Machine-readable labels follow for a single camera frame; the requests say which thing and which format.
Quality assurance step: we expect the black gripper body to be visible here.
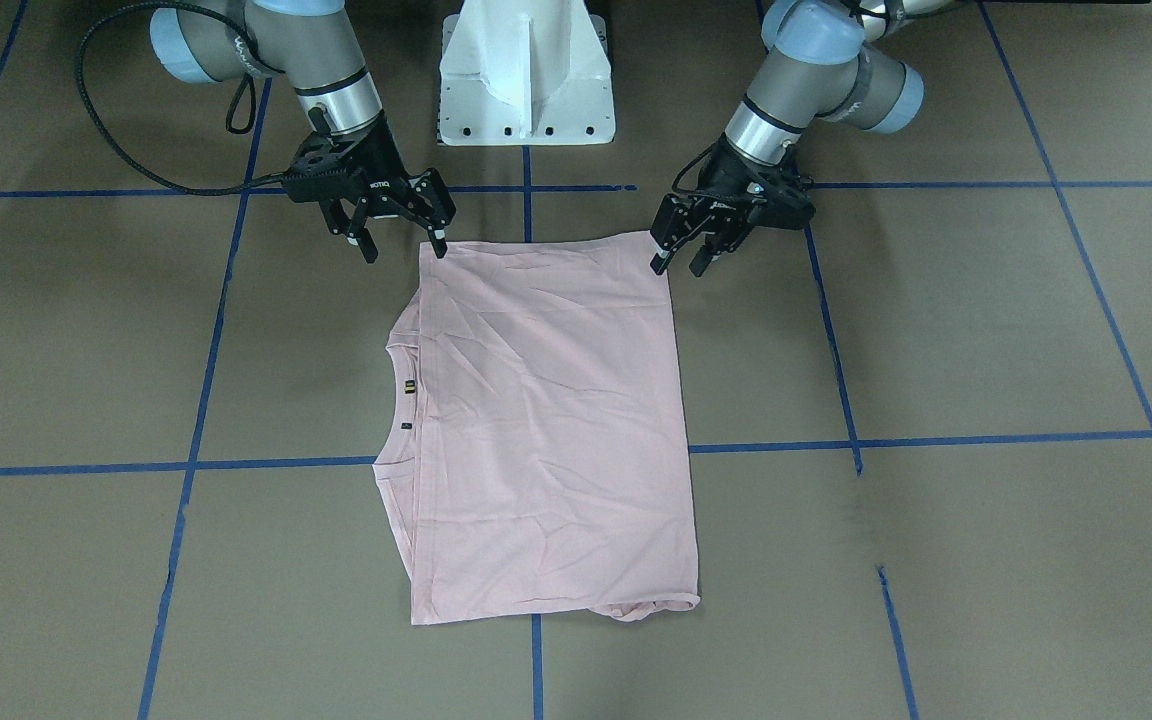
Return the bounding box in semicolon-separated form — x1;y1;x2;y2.
282;111;456;240
650;136;814;251

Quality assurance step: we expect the pink Snoopy t-shirt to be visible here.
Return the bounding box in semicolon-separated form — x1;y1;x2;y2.
372;232;700;626

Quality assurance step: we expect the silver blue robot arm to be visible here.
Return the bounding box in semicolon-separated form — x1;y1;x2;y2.
650;1;954;275
150;1;456;263

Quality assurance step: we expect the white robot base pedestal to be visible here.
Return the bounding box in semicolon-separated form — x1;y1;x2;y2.
435;1;617;147

